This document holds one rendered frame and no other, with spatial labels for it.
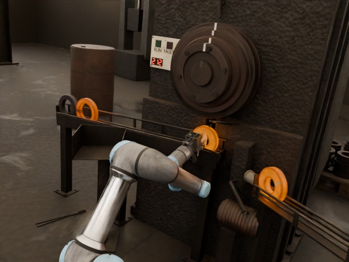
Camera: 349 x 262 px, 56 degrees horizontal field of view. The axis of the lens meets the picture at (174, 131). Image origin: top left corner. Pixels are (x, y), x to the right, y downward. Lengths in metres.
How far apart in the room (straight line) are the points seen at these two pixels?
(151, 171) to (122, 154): 0.14
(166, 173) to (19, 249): 1.24
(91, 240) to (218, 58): 0.94
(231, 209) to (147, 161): 0.60
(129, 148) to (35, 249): 1.12
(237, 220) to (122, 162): 0.66
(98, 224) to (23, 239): 1.08
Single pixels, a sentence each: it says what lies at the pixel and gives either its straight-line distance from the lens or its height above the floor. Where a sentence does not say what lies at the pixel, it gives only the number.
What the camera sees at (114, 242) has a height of 0.01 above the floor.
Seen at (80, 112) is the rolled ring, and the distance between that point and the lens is 2.37.
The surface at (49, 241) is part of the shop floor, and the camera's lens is 2.24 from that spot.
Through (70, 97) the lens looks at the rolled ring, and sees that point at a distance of 2.41.
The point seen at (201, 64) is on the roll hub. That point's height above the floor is 1.16.
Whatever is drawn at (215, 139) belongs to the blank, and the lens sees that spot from 1.76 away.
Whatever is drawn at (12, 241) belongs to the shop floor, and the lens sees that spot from 2.29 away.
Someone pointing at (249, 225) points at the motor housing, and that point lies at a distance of 1.62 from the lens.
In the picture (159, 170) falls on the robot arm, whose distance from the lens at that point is 1.21.
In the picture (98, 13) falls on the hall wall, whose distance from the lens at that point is 10.85.
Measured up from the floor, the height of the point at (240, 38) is 1.29.
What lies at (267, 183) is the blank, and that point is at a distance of 1.55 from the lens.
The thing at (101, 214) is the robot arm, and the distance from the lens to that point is 1.27.
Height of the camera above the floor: 1.35
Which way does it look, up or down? 19 degrees down
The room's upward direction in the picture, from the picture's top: 6 degrees clockwise
